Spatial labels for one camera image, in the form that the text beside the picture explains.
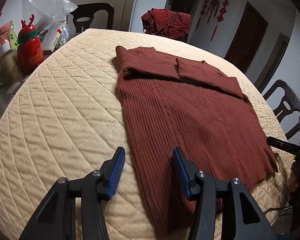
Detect black chair behind table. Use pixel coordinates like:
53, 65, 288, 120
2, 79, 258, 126
70, 3, 115, 33

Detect pink green snack packet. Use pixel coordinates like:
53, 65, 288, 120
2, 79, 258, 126
0, 21, 18, 50

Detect glass jar white lid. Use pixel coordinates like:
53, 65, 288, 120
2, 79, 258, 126
0, 41, 23, 87

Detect clear plastic bag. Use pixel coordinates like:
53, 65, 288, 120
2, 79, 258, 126
22, 0, 77, 33

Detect white medicine box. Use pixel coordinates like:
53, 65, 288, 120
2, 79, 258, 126
42, 21, 66, 51

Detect red black checkered cloth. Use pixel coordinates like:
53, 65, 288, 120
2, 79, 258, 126
141, 8, 192, 40

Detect red reindeer thermos bottle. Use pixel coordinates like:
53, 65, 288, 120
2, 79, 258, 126
17, 14, 44, 76

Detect red chinese knot decorations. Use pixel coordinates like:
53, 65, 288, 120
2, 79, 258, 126
195, 0, 229, 42

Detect rust red knit sweater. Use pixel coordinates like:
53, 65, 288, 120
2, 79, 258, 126
116, 46, 277, 238

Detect black chair at right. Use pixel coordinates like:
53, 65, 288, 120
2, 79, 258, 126
263, 79, 300, 140

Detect beige quilted table cover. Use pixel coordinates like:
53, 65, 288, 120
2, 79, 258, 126
0, 29, 285, 239

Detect dark wooden door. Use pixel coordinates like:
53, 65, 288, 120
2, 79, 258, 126
224, 1, 268, 73

